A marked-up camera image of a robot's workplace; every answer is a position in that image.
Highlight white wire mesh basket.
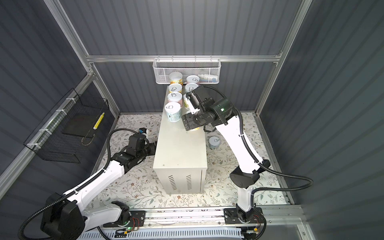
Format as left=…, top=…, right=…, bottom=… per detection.
left=153, top=59, right=222, bottom=85

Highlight black wire wall basket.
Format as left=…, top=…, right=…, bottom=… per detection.
left=24, top=91, right=109, bottom=164

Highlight floral patterned mat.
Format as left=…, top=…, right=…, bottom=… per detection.
left=87, top=112, right=288, bottom=209

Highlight green orange label can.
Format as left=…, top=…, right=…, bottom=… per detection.
left=169, top=72, right=183, bottom=85

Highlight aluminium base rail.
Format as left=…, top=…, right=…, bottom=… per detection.
left=74, top=205, right=304, bottom=240

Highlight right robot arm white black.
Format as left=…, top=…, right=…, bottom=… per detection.
left=182, top=86, right=314, bottom=223

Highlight teal label can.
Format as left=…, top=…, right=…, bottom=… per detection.
left=165, top=102, right=182, bottom=123

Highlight pink label can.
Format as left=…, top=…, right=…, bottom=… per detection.
left=167, top=92, right=183, bottom=107
left=186, top=75, right=200, bottom=85

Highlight white metal cabinet counter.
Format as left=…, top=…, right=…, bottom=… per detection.
left=153, top=110, right=208, bottom=195

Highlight tubes in white basket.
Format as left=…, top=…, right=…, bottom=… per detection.
left=198, top=74, right=219, bottom=84

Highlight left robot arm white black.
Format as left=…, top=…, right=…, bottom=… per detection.
left=18, top=128, right=157, bottom=240

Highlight yellow label can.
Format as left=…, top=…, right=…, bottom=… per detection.
left=168, top=83, right=183, bottom=93

